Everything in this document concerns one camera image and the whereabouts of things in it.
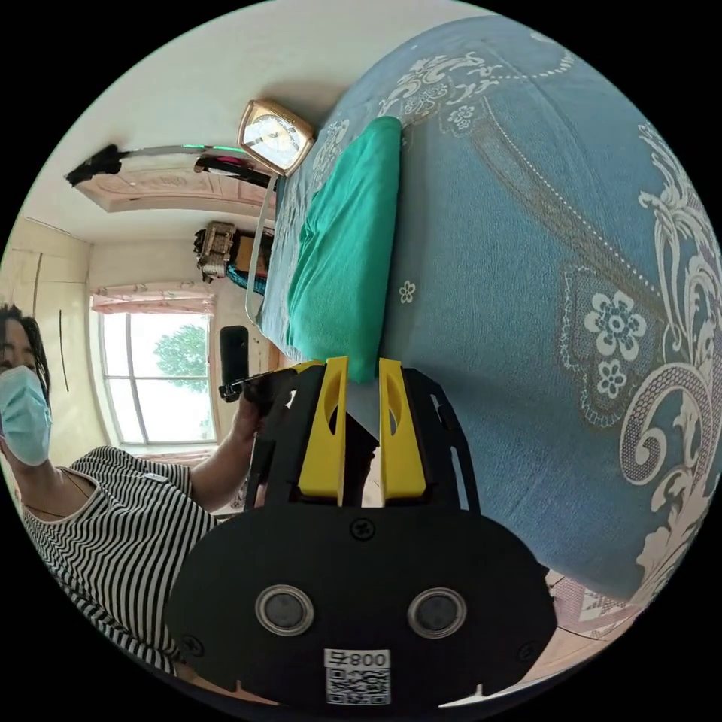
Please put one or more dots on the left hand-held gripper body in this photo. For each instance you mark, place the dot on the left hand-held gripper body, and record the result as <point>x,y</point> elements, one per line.
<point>276,389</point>

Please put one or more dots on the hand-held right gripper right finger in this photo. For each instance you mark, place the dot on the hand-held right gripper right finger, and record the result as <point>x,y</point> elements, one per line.
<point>401,451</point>

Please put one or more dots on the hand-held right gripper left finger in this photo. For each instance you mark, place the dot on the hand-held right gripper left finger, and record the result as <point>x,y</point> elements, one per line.
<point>321,451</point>

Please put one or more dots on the blue green long sleeve shirt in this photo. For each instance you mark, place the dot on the blue green long sleeve shirt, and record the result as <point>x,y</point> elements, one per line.
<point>344,242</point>

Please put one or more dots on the person's left forearm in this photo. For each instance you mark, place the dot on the person's left forearm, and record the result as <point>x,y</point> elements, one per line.
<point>220,474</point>

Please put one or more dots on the person's left hand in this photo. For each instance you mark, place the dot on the person's left hand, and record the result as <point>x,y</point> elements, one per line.
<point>254,420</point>

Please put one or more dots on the window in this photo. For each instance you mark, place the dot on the window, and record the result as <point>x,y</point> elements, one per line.
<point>158,383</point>

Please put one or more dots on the beige woven basket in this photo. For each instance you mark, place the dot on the beige woven basket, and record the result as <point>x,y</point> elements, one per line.
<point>217,251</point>

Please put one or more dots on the pink curtain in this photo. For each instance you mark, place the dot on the pink curtain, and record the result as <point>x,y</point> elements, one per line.
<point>152,298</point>

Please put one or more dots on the bed with blue printed sheet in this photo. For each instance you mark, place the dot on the bed with blue printed sheet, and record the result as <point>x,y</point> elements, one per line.
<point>536,282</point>

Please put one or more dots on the person's body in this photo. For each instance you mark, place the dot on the person's body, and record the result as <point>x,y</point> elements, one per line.
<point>101,536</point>

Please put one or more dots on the gold framed clock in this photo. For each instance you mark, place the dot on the gold framed clock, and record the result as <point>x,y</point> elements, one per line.
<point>275,135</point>

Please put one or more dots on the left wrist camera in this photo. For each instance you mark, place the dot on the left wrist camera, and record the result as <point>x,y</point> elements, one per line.
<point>233,355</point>

